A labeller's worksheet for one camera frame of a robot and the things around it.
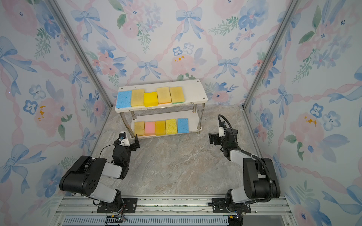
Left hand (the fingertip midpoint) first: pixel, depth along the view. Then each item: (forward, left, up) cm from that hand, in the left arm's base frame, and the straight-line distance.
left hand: (129, 135), depth 89 cm
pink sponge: (+7, -11, -2) cm, 13 cm away
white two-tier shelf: (+10, -40, +23) cm, 47 cm away
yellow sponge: (+9, -26, -4) cm, 28 cm away
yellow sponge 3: (+7, -4, -2) cm, 9 cm away
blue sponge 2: (+10, -34, -3) cm, 35 cm away
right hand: (+5, -56, -3) cm, 57 cm away
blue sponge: (+7, -2, +24) cm, 25 cm away
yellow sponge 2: (+6, -19, -3) cm, 20 cm away
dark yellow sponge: (+10, -31, +24) cm, 40 cm away
